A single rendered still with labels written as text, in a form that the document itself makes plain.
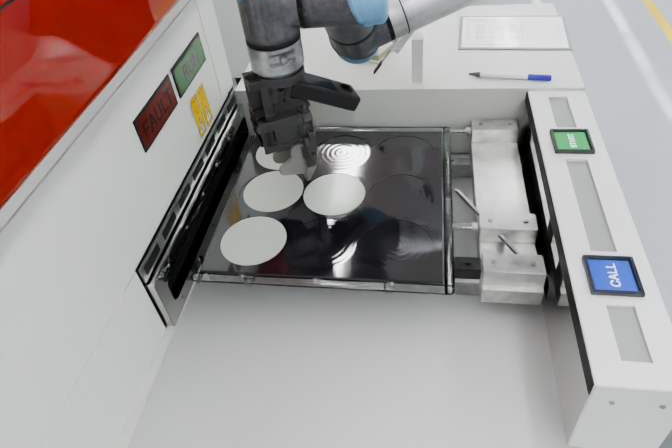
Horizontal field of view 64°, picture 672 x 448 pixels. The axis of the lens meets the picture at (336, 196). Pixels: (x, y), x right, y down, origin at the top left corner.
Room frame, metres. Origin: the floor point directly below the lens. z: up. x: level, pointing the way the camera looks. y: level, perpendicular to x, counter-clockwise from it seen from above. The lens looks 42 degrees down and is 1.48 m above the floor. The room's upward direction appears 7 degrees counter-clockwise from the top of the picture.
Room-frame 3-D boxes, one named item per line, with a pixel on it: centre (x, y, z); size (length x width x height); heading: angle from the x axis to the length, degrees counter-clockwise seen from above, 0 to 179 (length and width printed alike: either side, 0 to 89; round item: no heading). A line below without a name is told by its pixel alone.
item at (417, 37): (0.87, -0.16, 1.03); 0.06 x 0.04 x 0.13; 77
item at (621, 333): (0.51, -0.34, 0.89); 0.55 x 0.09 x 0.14; 167
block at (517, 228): (0.53, -0.24, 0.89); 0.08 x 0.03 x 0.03; 77
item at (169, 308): (0.68, 0.21, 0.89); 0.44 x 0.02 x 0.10; 167
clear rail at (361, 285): (0.47, 0.04, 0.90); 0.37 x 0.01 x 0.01; 77
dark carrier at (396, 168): (0.65, 0.00, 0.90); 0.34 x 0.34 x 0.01; 77
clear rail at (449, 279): (0.61, -0.17, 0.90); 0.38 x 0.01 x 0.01; 167
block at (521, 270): (0.46, -0.22, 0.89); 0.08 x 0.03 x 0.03; 77
